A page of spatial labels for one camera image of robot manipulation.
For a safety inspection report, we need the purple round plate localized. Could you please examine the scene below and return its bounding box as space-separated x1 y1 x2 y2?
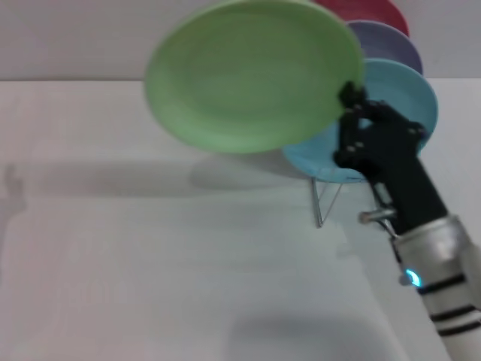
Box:
343 20 425 76

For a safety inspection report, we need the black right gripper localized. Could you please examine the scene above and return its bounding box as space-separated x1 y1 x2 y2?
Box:
332 80 458 238

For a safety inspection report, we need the red round plate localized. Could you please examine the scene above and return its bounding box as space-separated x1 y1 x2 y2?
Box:
311 0 410 38

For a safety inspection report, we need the light blue round plate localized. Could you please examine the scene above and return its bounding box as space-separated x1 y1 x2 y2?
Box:
281 58 440 185

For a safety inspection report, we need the metal wire plate rack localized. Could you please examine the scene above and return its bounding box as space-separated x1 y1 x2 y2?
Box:
310 176 343 229

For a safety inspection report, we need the green round plate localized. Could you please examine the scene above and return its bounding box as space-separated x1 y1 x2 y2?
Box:
144 0 365 155

